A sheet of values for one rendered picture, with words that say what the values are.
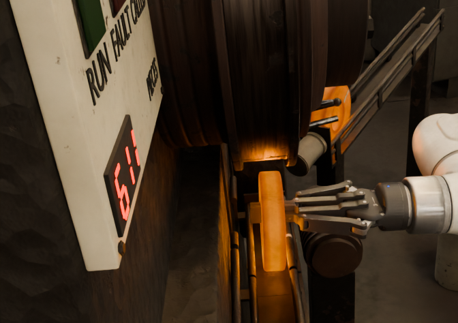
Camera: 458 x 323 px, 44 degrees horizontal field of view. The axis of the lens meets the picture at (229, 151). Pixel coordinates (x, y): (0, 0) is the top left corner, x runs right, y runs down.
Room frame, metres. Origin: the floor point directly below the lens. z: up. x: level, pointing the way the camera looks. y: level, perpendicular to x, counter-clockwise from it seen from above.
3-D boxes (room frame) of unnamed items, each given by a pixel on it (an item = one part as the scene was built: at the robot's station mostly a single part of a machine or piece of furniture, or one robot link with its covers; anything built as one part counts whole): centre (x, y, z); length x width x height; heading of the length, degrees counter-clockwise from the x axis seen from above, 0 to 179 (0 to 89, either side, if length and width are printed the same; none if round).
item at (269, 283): (0.75, -0.05, 0.66); 0.19 x 0.07 x 0.01; 177
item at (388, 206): (0.72, -0.21, 0.75); 0.09 x 0.08 x 0.07; 87
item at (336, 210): (0.71, -0.14, 0.76); 0.11 x 0.01 x 0.04; 89
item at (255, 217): (0.72, -0.06, 0.76); 0.07 x 0.01 x 0.03; 87
